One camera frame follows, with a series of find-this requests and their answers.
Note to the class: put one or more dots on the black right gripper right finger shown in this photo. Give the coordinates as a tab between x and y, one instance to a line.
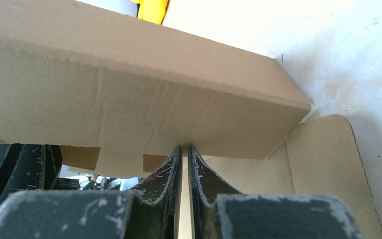
220	211

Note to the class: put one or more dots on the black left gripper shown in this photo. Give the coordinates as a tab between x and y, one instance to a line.
28	167

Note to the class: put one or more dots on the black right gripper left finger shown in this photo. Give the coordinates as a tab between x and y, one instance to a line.
149	210

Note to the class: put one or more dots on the brown cardboard box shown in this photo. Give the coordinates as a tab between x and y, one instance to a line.
119	94

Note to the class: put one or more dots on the yellow jacket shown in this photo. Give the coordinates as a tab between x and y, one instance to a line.
152	11

